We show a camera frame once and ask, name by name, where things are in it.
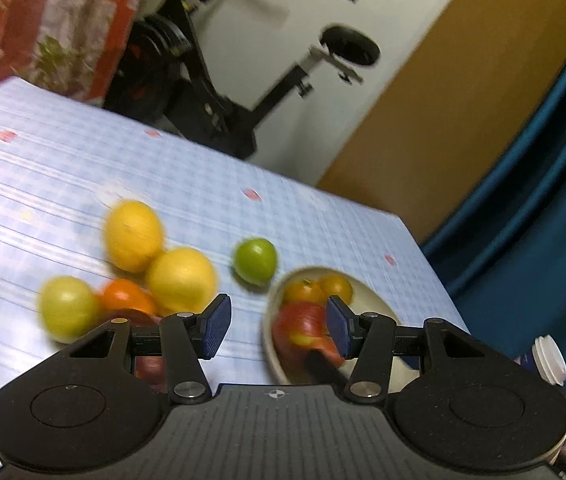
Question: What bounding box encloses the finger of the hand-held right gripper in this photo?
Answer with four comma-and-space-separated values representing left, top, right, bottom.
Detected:
305, 350, 351, 386

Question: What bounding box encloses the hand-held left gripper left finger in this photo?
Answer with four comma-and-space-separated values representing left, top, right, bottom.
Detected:
60, 294, 234, 405

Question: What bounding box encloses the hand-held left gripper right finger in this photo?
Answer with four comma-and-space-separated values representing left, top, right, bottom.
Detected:
325, 296, 501, 403

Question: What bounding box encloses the red apple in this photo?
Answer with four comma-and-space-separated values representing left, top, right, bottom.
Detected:
271, 301, 346, 368

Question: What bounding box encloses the small orange tangerine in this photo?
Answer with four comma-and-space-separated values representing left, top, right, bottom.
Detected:
99, 280, 158, 317
283, 280, 326, 306
319, 273, 353, 303

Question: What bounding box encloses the cream ceramic bowl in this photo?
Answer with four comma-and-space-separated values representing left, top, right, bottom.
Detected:
261, 265, 416, 386

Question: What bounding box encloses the yellow lemon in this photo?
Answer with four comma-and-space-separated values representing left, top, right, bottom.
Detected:
144, 247, 218, 316
104, 200, 165, 274

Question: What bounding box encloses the purple mangosteen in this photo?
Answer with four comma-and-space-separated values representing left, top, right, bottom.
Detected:
113, 309, 166, 391

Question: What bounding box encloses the small green lime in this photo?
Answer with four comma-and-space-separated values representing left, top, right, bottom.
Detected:
233, 238, 278, 287

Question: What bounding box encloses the yellow-green apple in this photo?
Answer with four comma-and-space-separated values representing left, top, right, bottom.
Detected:
38, 276, 100, 343

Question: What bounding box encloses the white-capped printed bottle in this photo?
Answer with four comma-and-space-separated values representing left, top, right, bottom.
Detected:
513, 335, 566, 387

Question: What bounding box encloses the blue curtain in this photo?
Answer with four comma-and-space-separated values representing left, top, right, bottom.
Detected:
420, 10, 566, 401

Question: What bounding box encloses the black exercise bike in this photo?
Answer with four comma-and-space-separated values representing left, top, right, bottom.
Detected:
103, 0, 381, 161

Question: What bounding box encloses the wooden door panel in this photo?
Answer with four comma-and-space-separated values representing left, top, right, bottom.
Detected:
315, 0, 566, 246

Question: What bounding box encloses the printed red backdrop cloth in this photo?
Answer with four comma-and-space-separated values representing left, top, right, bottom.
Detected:
0, 0, 159, 106

